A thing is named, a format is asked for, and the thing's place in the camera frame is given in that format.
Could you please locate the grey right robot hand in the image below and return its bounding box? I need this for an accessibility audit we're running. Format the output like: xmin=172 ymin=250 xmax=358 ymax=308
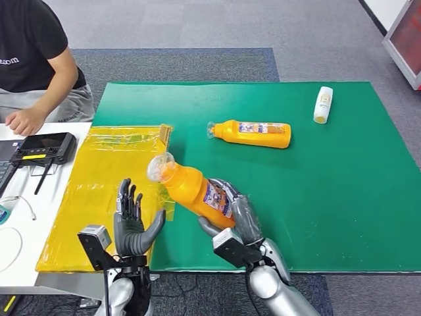
xmin=198 ymin=178 xmax=265 ymax=246

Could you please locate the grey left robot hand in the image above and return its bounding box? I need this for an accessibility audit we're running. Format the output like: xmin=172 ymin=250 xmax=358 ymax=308
xmin=113 ymin=178 xmax=167 ymax=259

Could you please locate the orange bottle with clear cap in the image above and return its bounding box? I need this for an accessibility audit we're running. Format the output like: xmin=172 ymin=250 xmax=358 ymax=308
xmin=206 ymin=120 xmax=292 ymax=149
xmin=146 ymin=151 xmax=236 ymax=230

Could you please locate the small white bottle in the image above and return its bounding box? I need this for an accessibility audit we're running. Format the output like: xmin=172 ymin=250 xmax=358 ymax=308
xmin=313 ymin=86 xmax=333 ymax=124

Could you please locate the yellow plastic-wrapped flat box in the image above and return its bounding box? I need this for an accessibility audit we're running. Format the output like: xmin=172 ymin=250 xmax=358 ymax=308
xmin=35 ymin=124 xmax=177 ymax=274

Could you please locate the green table mat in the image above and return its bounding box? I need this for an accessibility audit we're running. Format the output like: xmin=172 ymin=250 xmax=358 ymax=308
xmin=92 ymin=81 xmax=421 ymax=274

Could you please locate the clear controller stand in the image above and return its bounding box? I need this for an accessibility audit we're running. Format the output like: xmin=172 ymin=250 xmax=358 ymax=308
xmin=29 ymin=163 xmax=56 ymax=178

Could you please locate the black remote controller with antenna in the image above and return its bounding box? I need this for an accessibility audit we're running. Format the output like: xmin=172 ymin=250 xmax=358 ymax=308
xmin=10 ymin=132 xmax=78 ymax=196

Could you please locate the dark laptop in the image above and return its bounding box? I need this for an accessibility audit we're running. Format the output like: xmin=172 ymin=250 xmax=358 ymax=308
xmin=0 ymin=139 xmax=24 ymax=199

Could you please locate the person's left hand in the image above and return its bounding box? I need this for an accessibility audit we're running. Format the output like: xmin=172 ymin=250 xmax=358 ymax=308
xmin=5 ymin=108 xmax=46 ymax=137

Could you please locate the person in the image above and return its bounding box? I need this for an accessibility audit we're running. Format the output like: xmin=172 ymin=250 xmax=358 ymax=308
xmin=0 ymin=0 xmax=95 ymax=137

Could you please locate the white-framed red panel cabinet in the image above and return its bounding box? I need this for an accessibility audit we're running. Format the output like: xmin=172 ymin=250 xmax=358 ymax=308
xmin=382 ymin=0 xmax=421 ymax=92

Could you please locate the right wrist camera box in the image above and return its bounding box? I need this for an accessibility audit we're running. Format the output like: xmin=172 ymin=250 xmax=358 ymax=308
xmin=212 ymin=227 xmax=263 ymax=269

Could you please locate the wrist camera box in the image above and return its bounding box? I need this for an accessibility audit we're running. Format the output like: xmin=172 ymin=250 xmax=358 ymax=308
xmin=212 ymin=227 xmax=263 ymax=269
xmin=78 ymin=224 xmax=119 ymax=272

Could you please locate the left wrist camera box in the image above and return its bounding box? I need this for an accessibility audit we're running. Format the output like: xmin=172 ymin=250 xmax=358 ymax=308
xmin=78 ymin=224 xmax=119 ymax=272

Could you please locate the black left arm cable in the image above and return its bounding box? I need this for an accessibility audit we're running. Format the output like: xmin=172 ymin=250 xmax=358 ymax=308
xmin=103 ymin=267 xmax=112 ymax=308

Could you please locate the thin white cable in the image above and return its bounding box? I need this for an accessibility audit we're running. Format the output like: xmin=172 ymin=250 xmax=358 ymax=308
xmin=0 ymin=196 xmax=37 ymax=222

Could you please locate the white looped cable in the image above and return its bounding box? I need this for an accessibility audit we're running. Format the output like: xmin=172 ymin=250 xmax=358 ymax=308
xmin=0 ymin=226 xmax=23 ymax=274

